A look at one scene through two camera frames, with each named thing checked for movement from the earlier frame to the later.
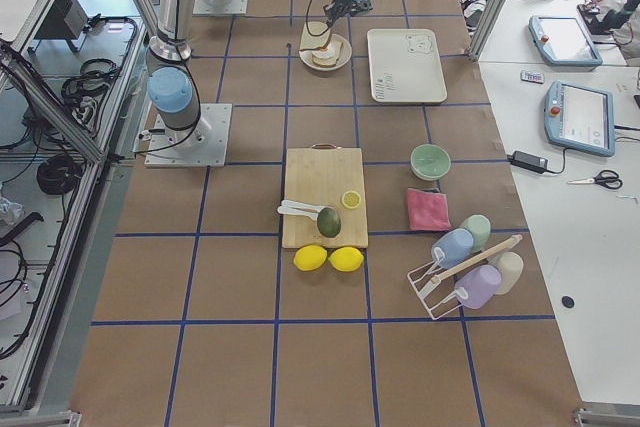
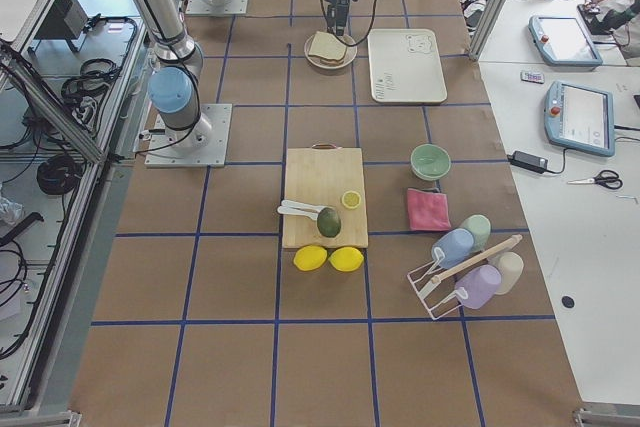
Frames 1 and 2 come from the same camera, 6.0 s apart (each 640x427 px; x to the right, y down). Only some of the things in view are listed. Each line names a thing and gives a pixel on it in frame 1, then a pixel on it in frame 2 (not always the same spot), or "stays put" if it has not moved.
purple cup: [476, 287] stays put
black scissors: [609, 178] stays put
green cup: [480, 227] stays put
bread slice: [314, 35] → [327, 45]
